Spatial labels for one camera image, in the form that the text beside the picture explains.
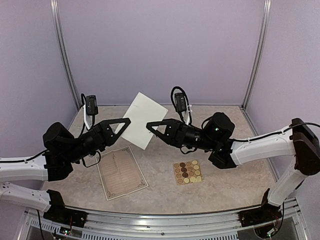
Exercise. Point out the brown sticker sheet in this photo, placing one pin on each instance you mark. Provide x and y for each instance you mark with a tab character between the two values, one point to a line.
187	172

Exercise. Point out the aluminium frame post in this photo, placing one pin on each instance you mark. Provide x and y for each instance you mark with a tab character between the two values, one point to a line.
258	53
54	5

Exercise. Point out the beige lined letter paper top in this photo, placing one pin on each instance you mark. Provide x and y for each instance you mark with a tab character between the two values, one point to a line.
142	111

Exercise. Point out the right aluminium frame post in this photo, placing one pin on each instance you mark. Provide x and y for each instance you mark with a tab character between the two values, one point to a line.
258	53

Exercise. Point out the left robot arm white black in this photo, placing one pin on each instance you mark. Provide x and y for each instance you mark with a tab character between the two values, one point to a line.
55	162

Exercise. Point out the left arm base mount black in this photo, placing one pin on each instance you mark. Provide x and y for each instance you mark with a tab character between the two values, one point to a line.
59	213

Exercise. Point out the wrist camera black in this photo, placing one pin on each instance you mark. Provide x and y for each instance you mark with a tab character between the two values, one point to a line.
180	102
91	105

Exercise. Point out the beige lined letter paper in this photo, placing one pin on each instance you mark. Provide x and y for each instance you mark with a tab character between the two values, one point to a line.
142	111
120	173

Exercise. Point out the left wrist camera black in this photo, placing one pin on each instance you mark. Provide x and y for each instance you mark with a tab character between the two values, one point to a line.
91	105

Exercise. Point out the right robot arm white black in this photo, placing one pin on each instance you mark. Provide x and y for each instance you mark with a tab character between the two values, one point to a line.
214	136

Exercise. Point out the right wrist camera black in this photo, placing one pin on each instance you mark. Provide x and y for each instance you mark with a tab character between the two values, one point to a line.
180	102

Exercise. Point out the left aluminium frame post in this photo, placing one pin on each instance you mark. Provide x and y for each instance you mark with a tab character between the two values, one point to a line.
54	5

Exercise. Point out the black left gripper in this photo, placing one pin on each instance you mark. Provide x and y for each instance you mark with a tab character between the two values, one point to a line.
105	137

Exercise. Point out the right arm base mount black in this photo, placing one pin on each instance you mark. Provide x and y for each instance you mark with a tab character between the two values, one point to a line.
262	214

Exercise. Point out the front aluminium rail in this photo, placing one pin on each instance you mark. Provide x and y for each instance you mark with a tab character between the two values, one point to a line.
219	225

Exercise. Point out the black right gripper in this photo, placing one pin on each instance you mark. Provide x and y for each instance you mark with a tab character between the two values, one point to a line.
175	133

